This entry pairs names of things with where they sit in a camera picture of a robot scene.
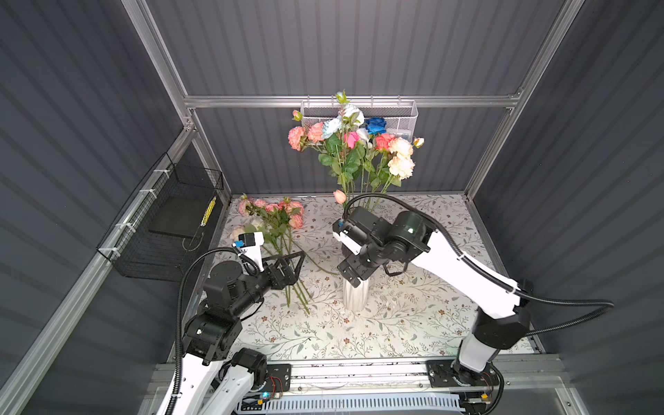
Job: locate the black wire basket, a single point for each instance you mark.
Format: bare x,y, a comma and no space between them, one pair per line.
159,236

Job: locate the blue artificial rose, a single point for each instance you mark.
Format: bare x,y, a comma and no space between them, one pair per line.
378,143

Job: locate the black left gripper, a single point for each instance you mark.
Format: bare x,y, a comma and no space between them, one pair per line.
288,277

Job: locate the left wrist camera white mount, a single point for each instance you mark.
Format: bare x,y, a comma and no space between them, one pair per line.
250,245

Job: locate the cream rose stem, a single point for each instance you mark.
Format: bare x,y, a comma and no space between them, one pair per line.
391,171

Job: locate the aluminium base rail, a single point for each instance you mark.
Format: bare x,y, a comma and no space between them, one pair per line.
371,383

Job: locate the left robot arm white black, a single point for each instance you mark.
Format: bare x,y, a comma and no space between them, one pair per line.
218,332

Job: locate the hot pink rose stem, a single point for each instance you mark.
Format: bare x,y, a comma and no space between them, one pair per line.
351,160

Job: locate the white ribbed ceramic vase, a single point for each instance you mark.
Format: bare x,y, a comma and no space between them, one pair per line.
355,299

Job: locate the pink tulip bud stem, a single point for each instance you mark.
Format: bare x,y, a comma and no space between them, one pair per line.
340,197

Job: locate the white rose stem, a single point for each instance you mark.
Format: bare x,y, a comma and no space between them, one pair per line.
351,116

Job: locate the white wire mesh basket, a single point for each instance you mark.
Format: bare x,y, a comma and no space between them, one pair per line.
400,115

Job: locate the bunch of artificial flowers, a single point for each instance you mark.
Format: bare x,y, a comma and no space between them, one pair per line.
291,224

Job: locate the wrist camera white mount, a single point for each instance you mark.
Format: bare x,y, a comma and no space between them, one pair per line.
250,245
349,235

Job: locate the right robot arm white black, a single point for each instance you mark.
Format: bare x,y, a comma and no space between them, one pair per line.
412,239

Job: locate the pink carnation stem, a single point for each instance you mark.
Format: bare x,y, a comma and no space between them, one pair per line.
299,139

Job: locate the floral patterned table mat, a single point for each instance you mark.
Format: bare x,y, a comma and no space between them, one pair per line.
408,312

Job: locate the cream pink rose spray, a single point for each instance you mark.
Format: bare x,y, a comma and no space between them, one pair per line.
403,146

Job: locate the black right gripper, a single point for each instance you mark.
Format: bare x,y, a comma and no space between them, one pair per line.
356,271

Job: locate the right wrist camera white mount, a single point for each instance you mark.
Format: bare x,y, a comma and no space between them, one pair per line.
349,235

